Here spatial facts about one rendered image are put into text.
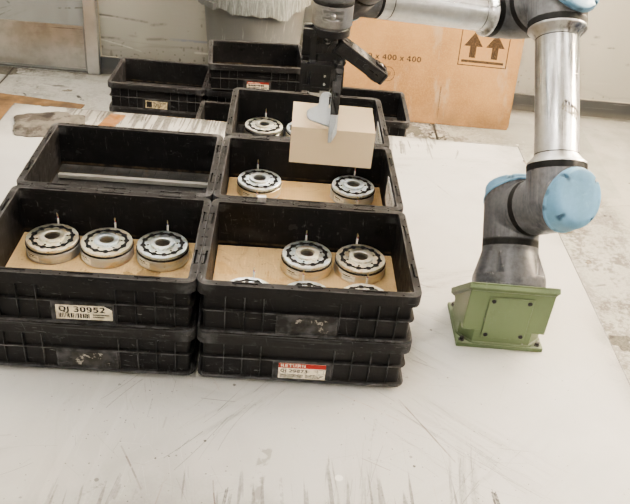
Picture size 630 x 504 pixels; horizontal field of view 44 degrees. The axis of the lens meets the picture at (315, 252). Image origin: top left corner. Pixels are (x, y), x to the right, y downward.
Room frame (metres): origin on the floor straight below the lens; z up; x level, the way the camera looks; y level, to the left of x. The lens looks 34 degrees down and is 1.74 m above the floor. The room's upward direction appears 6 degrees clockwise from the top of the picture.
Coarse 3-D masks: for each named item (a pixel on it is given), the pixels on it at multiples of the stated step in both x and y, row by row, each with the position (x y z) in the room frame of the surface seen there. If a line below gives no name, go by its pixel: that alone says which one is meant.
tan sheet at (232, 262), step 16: (224, 256) 1.31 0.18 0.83; (240, 256) 1.31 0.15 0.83; (256, 256) 1.32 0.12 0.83; (272, 256) 1.33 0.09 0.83; (384, 256) 1.37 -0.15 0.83; (224, 272) 1.25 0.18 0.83; (240, 272) 1.26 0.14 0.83; (256, 272) 1.26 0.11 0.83; (272, 272) 1.27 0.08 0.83; (384, 272) 1.31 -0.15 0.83; (384, 288) 1.26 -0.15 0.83
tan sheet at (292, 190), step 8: (232, 184) 1.61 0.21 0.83; (288, 184) 1.64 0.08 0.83; (296, 184) 1.65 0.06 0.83; (304, 184) 1.65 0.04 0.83; (312, 184) 1.65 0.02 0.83; (320, 184) 1.66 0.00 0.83; (328, 184) 1.66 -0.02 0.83; (232, 192) 1.57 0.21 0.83; (288, 192) 1.60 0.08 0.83; (296, 192) 1.61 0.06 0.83; (304, 192) 1.61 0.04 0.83; (312, 192) 1.61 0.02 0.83; (320, 192) 1.62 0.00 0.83; (328, 192) 1.62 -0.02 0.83; (376, 192) 1.65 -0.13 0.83; (312, 200) 1.58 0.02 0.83; (320, 200) 1.58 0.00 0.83; (328, 200) 1.58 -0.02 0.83; (376, 200) 1.61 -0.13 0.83
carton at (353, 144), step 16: (304, 112) 1.41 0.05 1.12; (352, 112) 1.44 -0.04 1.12; (368, 112) 1.45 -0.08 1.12; (304, 128) 1.34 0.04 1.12; (320, 128) 1.35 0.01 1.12; (352, 128) 1.36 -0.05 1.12; (368, 128) 1.37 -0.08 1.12; (304, 144) 1.34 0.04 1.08; (320, 144) 1.35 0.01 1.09; (336, 144) 1.35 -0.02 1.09; (352, 144) 1.35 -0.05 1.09; (368, 144) 1.35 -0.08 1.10; (304, 160) 1.34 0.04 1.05; (320, 160) 1.35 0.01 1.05; (336, 160) 1.35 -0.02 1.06; (352, 160) 1.35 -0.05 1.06; (368, 160) 1.35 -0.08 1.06
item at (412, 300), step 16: (288, 208) 1.37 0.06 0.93; (304, 208) 1.37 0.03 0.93; (320, 208) 1.37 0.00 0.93; (336, 208) 1.38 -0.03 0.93; (352, 208) 1.39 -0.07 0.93; (208, 224) 1.27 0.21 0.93; (400, 224) 1.35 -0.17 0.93; (208, 240) 1.21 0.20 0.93; (208, 256) 1.16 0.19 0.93; (416, 272) 1.18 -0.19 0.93; (208, 288) 1.07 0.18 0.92; (224, 288) 1.08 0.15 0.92; (240, 288) 1.08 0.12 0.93; (256, 288) 1.08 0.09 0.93; (272, 288) 1.08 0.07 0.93; (288, 288) 1.09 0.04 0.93; (304, 288) 1.09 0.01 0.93; (320, 288) 1.10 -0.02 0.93; (336, 288) 1.10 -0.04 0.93; (416, 288) 1.13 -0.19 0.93; (368, 304) 1.09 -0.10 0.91; (384, 304) 1.10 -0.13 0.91; (400, 304) 1.10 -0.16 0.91; (416, 304) 1.10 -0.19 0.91
